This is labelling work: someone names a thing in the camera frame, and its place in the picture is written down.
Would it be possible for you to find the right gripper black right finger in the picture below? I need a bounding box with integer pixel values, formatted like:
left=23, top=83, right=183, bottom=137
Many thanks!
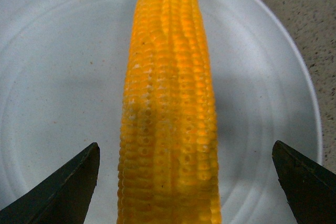
left=272, top=141, right=335, bottom=223

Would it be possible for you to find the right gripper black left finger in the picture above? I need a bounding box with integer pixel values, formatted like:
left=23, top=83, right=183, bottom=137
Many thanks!
left=1, top=143, right=100, bottom=223

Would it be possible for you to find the yellow corn cob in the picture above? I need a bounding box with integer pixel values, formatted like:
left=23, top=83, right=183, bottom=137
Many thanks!
left=117, top=0, right=222, bottom=223

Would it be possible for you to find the light blue round plate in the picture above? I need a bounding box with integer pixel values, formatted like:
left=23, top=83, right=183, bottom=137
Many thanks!
left=1, top=0, right=322, bottom=223

